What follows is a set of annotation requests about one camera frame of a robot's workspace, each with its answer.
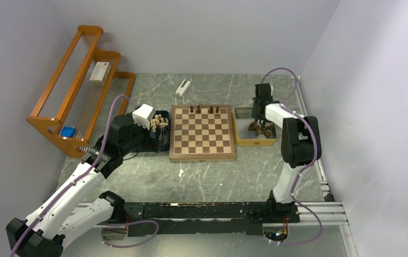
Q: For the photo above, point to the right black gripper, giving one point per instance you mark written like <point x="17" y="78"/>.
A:
<point x="254" y="114"/>

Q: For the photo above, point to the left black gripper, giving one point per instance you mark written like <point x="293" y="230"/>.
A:
<point x="150" y="143"/>

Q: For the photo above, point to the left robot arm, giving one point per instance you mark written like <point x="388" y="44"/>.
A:
<point x="50" y="229"/>

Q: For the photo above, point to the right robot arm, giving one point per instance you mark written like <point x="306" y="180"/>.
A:
<point x="300" y="142"/>

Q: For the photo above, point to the light wooden chess pieces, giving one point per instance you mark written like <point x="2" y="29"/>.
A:
<point x="158" y="122"/>

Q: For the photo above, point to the dark chess pieces pile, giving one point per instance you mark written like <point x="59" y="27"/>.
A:
<point x="261" y="127"/>

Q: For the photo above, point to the wooden chess board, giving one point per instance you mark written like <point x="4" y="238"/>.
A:
<point x="201" y="137"/>

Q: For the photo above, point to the blue plastic tray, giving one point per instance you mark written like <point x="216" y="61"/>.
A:
<point x="164" y="134"/>

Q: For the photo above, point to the yellow metal tin tray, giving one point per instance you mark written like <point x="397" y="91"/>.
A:
<point x="244" y="137"/>

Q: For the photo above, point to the white plastic clip device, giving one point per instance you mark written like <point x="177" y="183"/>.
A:
<point x="183" y="88"/>

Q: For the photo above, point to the blue small box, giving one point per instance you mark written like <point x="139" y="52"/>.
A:
<point x="68" y="132"/>

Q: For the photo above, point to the orange wooden rack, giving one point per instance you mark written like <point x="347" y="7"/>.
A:
<point x="70" y="99"/>

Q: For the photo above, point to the white red small box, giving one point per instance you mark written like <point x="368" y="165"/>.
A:
<point x="100" y="72"/>

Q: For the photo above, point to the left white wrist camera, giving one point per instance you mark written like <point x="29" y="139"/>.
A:
<point x="143" y="115"/>

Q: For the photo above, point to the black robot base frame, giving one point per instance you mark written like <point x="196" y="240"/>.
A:
<point x="204" y="217"/>

